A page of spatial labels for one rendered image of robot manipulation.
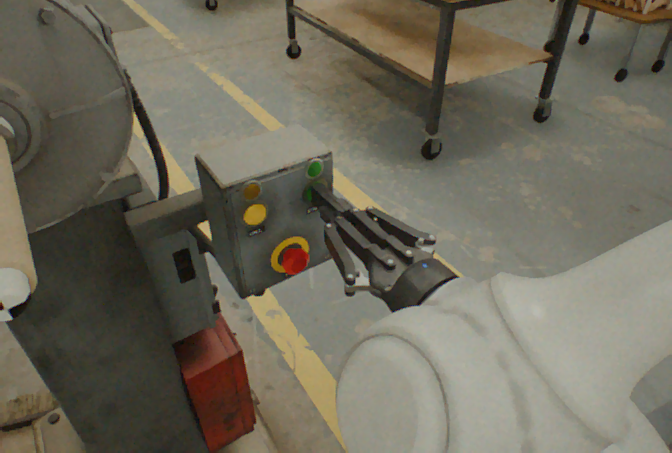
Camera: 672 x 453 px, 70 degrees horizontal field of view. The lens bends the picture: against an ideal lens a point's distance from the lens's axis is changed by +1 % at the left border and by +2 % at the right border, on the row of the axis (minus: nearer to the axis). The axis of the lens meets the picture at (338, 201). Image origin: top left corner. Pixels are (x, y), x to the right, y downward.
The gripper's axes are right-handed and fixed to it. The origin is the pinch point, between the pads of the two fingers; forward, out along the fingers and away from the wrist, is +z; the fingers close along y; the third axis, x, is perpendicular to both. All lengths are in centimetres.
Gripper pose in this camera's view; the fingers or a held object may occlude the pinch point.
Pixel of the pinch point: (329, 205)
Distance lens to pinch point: 61.8
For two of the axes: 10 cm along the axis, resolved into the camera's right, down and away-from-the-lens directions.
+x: 0.0, -8.0, -6.0
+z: -5.5, -5.0, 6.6
